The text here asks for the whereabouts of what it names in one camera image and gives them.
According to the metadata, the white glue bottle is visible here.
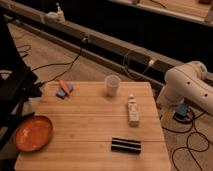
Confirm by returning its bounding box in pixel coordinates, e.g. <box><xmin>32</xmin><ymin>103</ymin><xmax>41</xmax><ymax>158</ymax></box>
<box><xmin>127</xmin><ymin>94</ymin><xmax>140</xmax><ymax>127</ymax></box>

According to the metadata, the black cable on floor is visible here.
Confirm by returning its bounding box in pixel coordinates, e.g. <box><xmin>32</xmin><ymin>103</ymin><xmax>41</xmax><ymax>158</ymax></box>
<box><xmin>31</xmin><ymin>36</ymin><xmax>88</xmax><ymax>86</ymax></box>

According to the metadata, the black rectangular box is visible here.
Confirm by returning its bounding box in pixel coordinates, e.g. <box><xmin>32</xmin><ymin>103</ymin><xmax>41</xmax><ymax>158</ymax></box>
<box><xmin>111</xmin><ymin>137</ymin><xmax>141</xmax><ymax>154</ymax></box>

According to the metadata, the orange marker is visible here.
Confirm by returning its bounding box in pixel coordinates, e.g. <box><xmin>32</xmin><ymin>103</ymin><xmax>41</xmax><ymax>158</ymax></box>
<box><xmin>59</xmin><ymin>80</ymin><xmax>70</xmax><ymax>96</ymax></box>

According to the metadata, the translucent plastic cup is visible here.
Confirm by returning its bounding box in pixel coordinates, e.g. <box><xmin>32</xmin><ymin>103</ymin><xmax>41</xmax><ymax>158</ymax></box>
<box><xmin>105</xmin><ymin>75</ymin><xmax>121</xmax><ymax>97</ymax></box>

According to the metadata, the grey metal rail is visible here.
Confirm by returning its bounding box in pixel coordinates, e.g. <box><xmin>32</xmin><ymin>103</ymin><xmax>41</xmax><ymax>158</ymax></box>
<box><xmin>0</xmin><ymin>0</ymin><xmax>213</xmax><ymax>86</ymax></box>

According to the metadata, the white object on rail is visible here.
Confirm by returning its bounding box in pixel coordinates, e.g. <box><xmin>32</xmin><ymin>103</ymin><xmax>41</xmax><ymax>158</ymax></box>
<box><xmin>46</xmin><ymin>3</ymin><xmax>65</xmax><ymax>22</ymax></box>

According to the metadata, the black cables right floor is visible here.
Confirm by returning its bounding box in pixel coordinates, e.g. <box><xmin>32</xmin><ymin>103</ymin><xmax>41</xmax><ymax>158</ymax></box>
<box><xmin>160</xmin><ymin>108</ymin><xmax>213</xmax><ymax>171</ymax></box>

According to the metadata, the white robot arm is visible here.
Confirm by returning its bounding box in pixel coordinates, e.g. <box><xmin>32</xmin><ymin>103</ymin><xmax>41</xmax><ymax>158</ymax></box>
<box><xmin>157</xmin><ymin>61</ymin><xmax>213</xmax><ymax>115</ymax></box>

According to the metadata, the black tripod stand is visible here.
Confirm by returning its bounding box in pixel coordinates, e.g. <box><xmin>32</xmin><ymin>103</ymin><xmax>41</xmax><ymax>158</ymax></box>
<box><xmin>0</xmin><ymin>12</ymin><xmax>42</xmax><ymax>151</ymax></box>

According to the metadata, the orange bowl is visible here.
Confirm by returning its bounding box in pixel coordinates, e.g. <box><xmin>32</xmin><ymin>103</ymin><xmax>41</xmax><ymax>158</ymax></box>
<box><xmin>13</xmin><ymin>116</ymin><xmax>53</xmax><ymax>152</ymax></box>

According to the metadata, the blue connector box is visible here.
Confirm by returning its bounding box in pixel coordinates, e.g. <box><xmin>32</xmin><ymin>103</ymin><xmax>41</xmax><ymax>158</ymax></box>
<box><xmin>175</xmin><ymin>104</ymin><xmax>189</xmax><ymax>118</ymax></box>

